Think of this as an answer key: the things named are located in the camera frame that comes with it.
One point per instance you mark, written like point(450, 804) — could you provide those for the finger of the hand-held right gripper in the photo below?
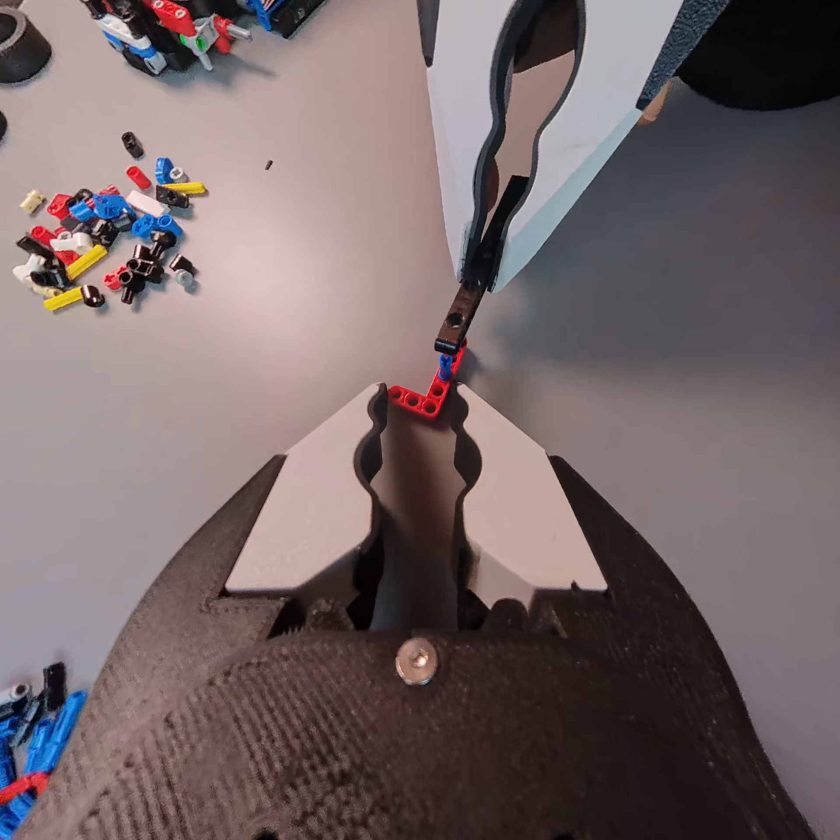
point(458, 98)
point(603, 78)

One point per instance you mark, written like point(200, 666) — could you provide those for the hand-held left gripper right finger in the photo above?
point(529, 517)

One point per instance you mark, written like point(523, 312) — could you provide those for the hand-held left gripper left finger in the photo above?
point(301, 517)

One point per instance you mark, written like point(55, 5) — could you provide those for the red angled lego beam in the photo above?
point(426, 403)

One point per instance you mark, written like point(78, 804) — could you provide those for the long blue lego pin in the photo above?
point(444, 371)

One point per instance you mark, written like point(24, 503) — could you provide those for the long black lego beam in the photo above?
point(462, 315)

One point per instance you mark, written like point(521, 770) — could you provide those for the partly built lego car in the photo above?
point(150, 40)

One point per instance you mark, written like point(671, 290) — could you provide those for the pile of blue lego pins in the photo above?
point(45, 742)

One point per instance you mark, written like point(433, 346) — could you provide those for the pile of mixed lego pieces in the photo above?
point(103, 203)

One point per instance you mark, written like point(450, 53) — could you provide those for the person's right hand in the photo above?
point(654, 105)

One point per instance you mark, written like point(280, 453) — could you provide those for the black round pad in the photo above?
point(767, 53)

